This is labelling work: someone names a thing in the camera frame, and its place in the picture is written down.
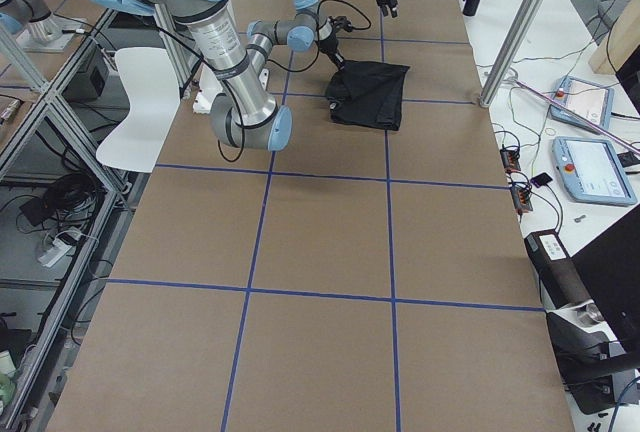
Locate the black monitor stand device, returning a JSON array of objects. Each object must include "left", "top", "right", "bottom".
[{"left": 547, "top": 207, "right": 639, "bottom": 415}]

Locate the near blue teach pendant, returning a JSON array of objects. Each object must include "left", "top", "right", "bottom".
[{"left": 551, "top": 136, "right": 637, "bottom": 207}]

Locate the black graphic t-shirt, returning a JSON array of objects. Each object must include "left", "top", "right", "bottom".
[{"left": 325, "top": 60, "right": 410, "bottom": 131}]

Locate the far blue teach pendant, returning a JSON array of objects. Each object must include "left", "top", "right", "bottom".
[{"left": 553, "top": 76, "right": 614, "bottom": 130}]

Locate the white plastic chair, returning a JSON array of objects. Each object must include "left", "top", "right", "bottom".
[{"left": 96, "top": 47, "right": 181, "bottom": 173}]

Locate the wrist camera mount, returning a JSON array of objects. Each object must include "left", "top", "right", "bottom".
[{"left": 329, "top": 16, "right": 354, "bottom": 33}]

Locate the black label printer box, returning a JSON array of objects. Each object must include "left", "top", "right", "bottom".
[{"left": 524, "top": 229, "right": 591, "bottom": 308}]

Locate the blue teach pendant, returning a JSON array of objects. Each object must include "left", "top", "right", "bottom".
[
  {"left": 553, "top": 76, "right": 614, "bottom": 130},
  {"left": 551, "top": 136, "right": 637, "bottom": 207}
]

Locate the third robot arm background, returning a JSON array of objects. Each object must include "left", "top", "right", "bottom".
[{"left": 1, "top": 0, "right": 71, "bottom": 53}]

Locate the aluminium frame post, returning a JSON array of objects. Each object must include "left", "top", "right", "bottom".
[{"left": 479, "top": 0, "right": 543, "bottom": 108}]

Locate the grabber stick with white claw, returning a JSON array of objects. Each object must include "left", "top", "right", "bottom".
[{"left": 504, "top": 69, "right": 640, "bottom": 156}]

